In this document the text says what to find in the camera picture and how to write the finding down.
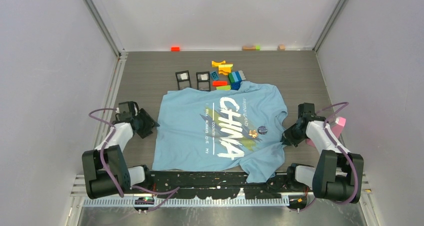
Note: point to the blue figure-eight block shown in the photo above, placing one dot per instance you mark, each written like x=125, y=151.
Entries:
x=214, y=75

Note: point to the red block by wall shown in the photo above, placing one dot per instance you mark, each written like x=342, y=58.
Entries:
x=175, y=48

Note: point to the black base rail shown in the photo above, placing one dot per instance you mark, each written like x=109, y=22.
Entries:
x=223, y=185

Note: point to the pink white object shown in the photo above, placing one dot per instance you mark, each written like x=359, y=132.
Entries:
x=337, y=126

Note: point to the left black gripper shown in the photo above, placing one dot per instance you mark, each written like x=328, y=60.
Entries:
x=149, y=123

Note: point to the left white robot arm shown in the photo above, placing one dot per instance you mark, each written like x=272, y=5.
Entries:
x=104, y=167

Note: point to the multicolour brick stack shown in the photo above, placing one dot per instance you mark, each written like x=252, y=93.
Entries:
x=235, y=79

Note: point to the black brooch box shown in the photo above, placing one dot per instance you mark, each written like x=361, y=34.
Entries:
x=183, y=80
x=203, y=81

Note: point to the yellow arch block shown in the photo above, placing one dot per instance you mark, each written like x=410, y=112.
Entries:
x=217, y=64

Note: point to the lime green long block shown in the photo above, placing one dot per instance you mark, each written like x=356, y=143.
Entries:
x=226, y=87

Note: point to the blue round brooch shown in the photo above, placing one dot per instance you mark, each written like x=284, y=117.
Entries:
x=262, y=130

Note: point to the light blue printed t-shirt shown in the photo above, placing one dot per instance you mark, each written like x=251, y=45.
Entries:
x=209, y=131

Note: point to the pink leaf brooch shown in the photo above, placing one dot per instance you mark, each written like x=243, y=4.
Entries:
x=253, y=134

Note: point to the right black brooch box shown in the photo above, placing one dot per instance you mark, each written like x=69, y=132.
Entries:
x=203, y=81

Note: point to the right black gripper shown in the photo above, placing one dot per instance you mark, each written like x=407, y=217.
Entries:
x=290, y=140

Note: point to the tan arch wooden block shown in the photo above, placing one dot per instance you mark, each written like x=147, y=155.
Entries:
x=249, y=47

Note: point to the left black brooch box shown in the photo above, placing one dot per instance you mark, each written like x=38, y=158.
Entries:
x=183, y=80

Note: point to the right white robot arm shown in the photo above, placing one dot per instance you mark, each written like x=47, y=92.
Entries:
x=338, y=174

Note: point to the red flat block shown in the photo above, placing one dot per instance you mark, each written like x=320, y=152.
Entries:
x=219, y=83

